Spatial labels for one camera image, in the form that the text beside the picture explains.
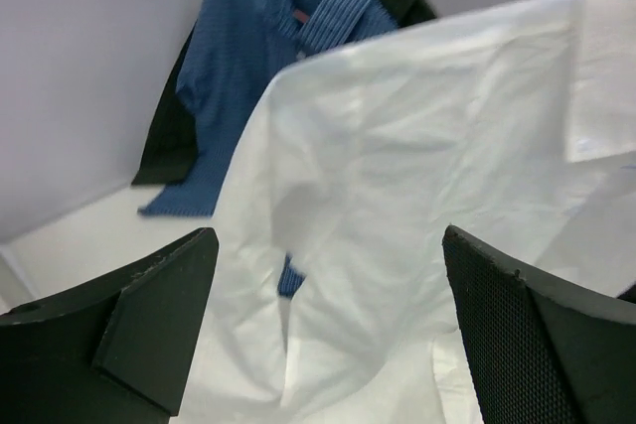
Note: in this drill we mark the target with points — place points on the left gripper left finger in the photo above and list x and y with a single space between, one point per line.
115 349

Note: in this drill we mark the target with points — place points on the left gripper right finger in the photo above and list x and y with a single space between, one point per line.
540 349

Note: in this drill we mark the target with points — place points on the white shirt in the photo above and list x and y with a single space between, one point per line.
330 302

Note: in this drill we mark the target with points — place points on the blue checked shirt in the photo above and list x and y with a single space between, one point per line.
237 48

